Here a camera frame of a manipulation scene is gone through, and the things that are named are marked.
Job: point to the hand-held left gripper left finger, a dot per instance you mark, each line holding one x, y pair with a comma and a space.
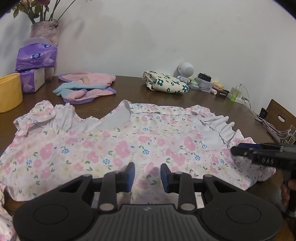
131, 176

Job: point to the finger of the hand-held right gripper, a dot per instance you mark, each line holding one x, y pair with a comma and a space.
247, 146
240, 152

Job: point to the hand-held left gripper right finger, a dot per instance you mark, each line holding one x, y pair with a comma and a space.
164, 177

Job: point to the pink floral dress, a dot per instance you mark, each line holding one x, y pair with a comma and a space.
92, 148

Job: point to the person's right hand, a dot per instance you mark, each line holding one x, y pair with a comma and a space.
286, 193

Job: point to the black phone stand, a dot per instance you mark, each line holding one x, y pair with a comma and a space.
263, 113

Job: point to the brown cardboard piece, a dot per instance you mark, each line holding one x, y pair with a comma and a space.
282, 111

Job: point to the white power strip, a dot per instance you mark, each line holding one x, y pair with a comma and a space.
239, 100

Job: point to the green spray bottle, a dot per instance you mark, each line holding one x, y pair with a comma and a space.
235, 93

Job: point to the dark label box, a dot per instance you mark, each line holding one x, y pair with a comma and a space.
222, 94

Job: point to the yellow small box stack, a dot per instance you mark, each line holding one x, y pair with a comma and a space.
218, 85

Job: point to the clear plastic case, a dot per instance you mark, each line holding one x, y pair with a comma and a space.
193, 85

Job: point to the black charger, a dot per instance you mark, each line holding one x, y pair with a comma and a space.
204, 77

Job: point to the green white small box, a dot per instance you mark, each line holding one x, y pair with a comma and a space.
192, 80

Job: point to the folded cream floral cloth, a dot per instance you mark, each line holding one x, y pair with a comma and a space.
166, 84

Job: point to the white robot-shaped speaker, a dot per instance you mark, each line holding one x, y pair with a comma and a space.
186, 69

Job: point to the pink blue purple garment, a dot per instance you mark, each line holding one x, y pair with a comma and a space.
97, 78

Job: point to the purple white tissue pack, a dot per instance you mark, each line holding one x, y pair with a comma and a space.
27, 81

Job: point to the yellow mug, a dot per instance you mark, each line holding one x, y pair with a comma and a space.
9, 92

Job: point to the pink fuzzy vase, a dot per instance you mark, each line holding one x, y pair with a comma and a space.
44, 30

